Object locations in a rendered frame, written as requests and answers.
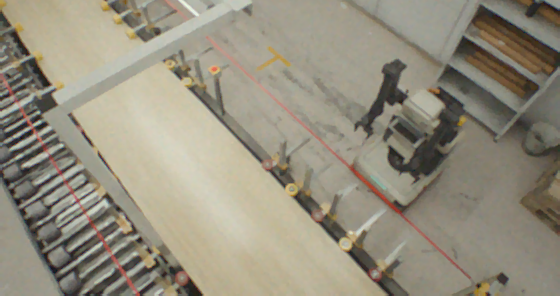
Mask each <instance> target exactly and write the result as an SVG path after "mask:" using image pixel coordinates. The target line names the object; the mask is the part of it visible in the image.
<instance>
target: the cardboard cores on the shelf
mask: <svg viewBox="0 0 560 296"><path fill-rule="evenodd" d="M516 1H518V2H519V3H521V4H522V5H524V6H526V7H528V8H529V6H530V5H531V4H532V2H533V1H534V0H516ZM536 13H538V14H540V15H542V16H544V17H545V18H547V19H548V20H550V21H552V22H553V23H555V24H557V25H558V26H559V27H560V10H559V9H557V8H555V7H553V6H552V5H551V4H549V3H547V2H545V1H543V2H542V4H541V5H540V6H539V8H538V9H537V12H536ZM473 25H475V26H476V27H478V28H480V29H481V31H480V32H479V34H478V36H479V37H480V38H482V39H483V40H485V41H487V42H488V43H490V44H492V45H493V46H495V47H496V48H498V49H499V50H501V52H503V53H504V54H506V55H507V56H509V57H511V58H512V59H513V60H514V61H516V62H517V63H519V64H520V65H522V66H523V67H524V68H526V69H527V70H529V71H530V72H532V73H533V74H535V75H536V74H537V73H538V72H539V71H540V70H542V71H543V72H545V73H546V74H548V75H549V74H550V73H551V71H552V70H553V69H555V67H553V66H552V65H553V64H554V62H556V61H557V59H558V58H559V57H560V54H558V53H555V51H553V50H552V49H550V48H548V47H547V46H546V45H544V44H543V43H541V42H539V41H538V40H537V39H535V38H534V37H532V36H530V35H529V34H527V33H526V32H525V31H523V30H521V29H520V28H518V27H516V26H515V25H514V24H512V23H511V22H509V21H507V20H506V19H504V18H503V17H502V16H500V15H498V14H497V13H496V14H494V15H493V17H492V18H491V17H490V16H488V15H486V14H485V13H484V14H483V15H482V16H481V17H480V18H479V17H478V18H477V19H476V20H475V22H474V23H473ZM467 44H468V45H470V46H471V47H473V48H474V49H476V53H475V54H474V56H473V55H471V54H469V53H468V54H467V55H466V56H465V57H464V60H466V61H468V62H469V63H471V64H472V65H474V66H476V67H477V68H479V69H480V70H481V71H482V72H484V73H486V74H487V75H489V76H490V77H492V78H494V79H495V80H496V81H497V82H499V83H500V84H502V85H504V86H505V87H507V89H509V90H511V91H512V92H514V93H515V94H517V95H518V96H519V97H521V98H523V97H524V96H525V95H526V94H527V92H528V91H527V90H525V89H523V87H524V86H525V85H527V87H529V88H530V89H532V90H533V91H535V90H536V89H537V87H538V86H539V85H538V84H537V83H536V82H533V81H532V80H530V79H528V78H527V77H526V76H525V75H523V74H521V73H520V72H518V71H517V70H516V69H515V68H514V67H513V66H511V65H509V64H507V63H505V62H503V60H501V59H499V58H498V57H496V56H494V55H493V54H491V53H490V52H489V51H488V50H486V49H484V48H483V47H481V46H480V45H478V44H476V43H475V42H474V41H473V40H471V39H470V40H469V41H468V43H467Z"/></svg>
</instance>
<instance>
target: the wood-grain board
mask: <svg viewBox="0 0 560 296"><path fill-rule="evenodd" d="M4 1H5V3H6V5H4V6H2V7H1V6H0V9H1V10H2V11H3V13H4V14H5V15H6V16H5V17H6V18H7V19H8V20H9V21H10V23H11V25H12V26H14V25H13V24H14V23H16V22H19V23H20V25H22V27H23V28H24V30H21V31H19V32H18V31H17V34H18V35H19V37H20V38H21V39H22V41H23V43H24V44H25V45H26V47H27V48H28V49H29V52H30V53H31V55H32V54H33V53H32V52H34V51H36V50H39V52H40V53H41V54H42V55H43V56H44V58H42V59H40V60H37V58H36V61H37V63H38V65H39V66H40V67H41V69H42V70H43V72H44V74H45V75H46V76H47V77H48V79H49V80H50V81H51V83H52V84H53V83H54V82H56V81H58V80H60V81H61V82H62V83H63V84H64V87H65V86H67V85H69V84H71V83H73V82H75V81H77V80H78V79H80V78H82V77H84V76H85V75H87V74H89V73H91V72H93V71H94V70H96V69H98V68H100V67H102V66H104V65H106V64H108V63H109V62H111V61H112V60H114V59H116V58H118V57H120V56H122V55H124V54H126V53H128V52H130V51H132V50H133V49H135V48H136V47H138V46H140V45H142V44H144V43H143V42H142V41H141V40H140V39H139V38H138V37H137V36H136V37H135V38H133V39H131V40H130V39H129V38H128V37H127V35H126V33H125V31H126V30H128V29H129V28H128V27H127V26H126V25H125V24H124V23H123V21H122V22H121V23H119V24H116V23H115V22H113V20H112V18H111V17H112V16H114V15H116V14H115V13H114V12H113V11H112V10H111V8H110V7H109V9H107V10H105V11H103V10H102V8H100V6H99V3H101V2H103V1H102V0H4ZM53 85H54V84H53ZM72 113H73V115H74V117H75V119H76V120H77V122H79V123H80V125H81V126H82V127H83V129H84V130H85V132H86V133H87V136H88V137H89V138H90V140H91V141H92V142H93V144H94V145H95V147H96V148H97V149H98V151H99V152H100V153H101V155H102V156H103V158H104V159H105V161H106V162H107V163H108V165H109V166H110V167H111V169H112V170H113V172H114V173H115V174H116V176H117V177H118V178H119V180H120V181H121V183H122V184H123V185H124V187H125V189H126V191H127V192H128V194H129V195H130V196H131V198H132V199H133V200H134V202H135V203H136V204H137V206H138V207H139V208H140V209H141V210H142V212H143V213H144V214H145V216H146V217H147V219H148V220H149V221H150V223H151V224H152V225H153V227H154V228H155V229H156V231H157V232H158V234H159V235H160V236H161V238H162V239H163V241H164V243H165V244H166V246H167V247H168V248H169V250H170V251H171V252H172V253H173V254H174V255H175V256H176V258H177V259H178V261H179V263H180V264H181V265H182V267H183V268H184V270H185V271H186V272H187V274H188V275H189V276H190V278H191V279H192V281H193V282H194V283H195V285H197V286H198V288H199V289H200V290H201V292H202V293H203V295H204V296H386V295H385V294H384V293H383V291H382V290H381V289H380V288H379V287H378V285H377V284H376V283H375V282H373V281H372V280H371V279H370V278H369V277H368V276H367V275H366V274H365V273H364V272H363V271H362V270H361V269H360V268H359V267H358V266H357V264H356V263H355V262H354V261H353V260H352V259H351V258H350V257H349V256H348V255H347V254H346V253H345V252H344V251H343V250H342V249H341V248H340V247H339V246H338V245H337V244H336V243H335V242H334V241H333V240H332V239H331V237H329V236H328V235H327V234H326V233H325V232H324V231H323V230H322V229H321V228H320V227H319V226H318V224H317V223H316V222H315V221H314V220H313V219H312V218H311V217H310V216H309V215H308V214H307V213H306V212H305V210H304V209H303V208H302V207H301V206H300V205H299V204H298V203H297V202H296V201H295V200H294V199H293V198H292V197H291V196H290V195H289V194H288V193H287V192H286V191H285V190H284V189H283V188H281V187H280V186H279V185H278V183H277V182H276V181H275V180H274V179H273V178H272V177H271V176H270V175H269V174H268V173H267V172H266V171H265V170H264V169H263V168H262V167H261V166H260V165H259V164H258V163H257V162H256V161H255V160H254V159H253V158H252V157H251V155H250V154H249V153H248V152H247V151H246V150H245V149H244V148H243V147H242V146H241V145H240V144H239V143H238V142H237V141H236V140H235V139H234V138H233V137H232V136H231V135H230V133H229V132H228V131H227V130H226V128H225V127H224V126H223V125H222V124H221V123H220V122H219V121H218V120H217V119H216V118H215V117H214V116H213V115H212V114H211V113H210V112H209V111H208V110H207V109H206V108H205V107H204V106H203V105H202V104H201V103H200V102H199V100H197V99H196V98H195V97H194V96H193V95H192V94H191V93H190V92H189V91H188V90H187V89H186V88H185V87H184V86H183V85H182V83H181V82H180V81H179V80H178V79H177V78H176V77H175V76H174V75H173V73H172V72H171V71H170V70H169V69H168V68H167V67H166V66H165V65H164V64H163V63H162V62H161V61H159V62H157V63H156V64H154V65H153V66H151V67H149V68H147V69H146V70H144V71H142V72H140V73H138V74H137V75H135V76H133V77H131V78H129V79H127V81H125V82H123V83H121V84H119V85H118V86H116V87H114V88H112V89H110V90H109V91H107V92H106V93H104V94H102V95H100V96H99V97H97V98H95V99H93V100H91V101H90V102H89V103H87V104H85V105H83V106H81V107H80V108H78V109H76V110H74V111H73V112H72Z"/></svg>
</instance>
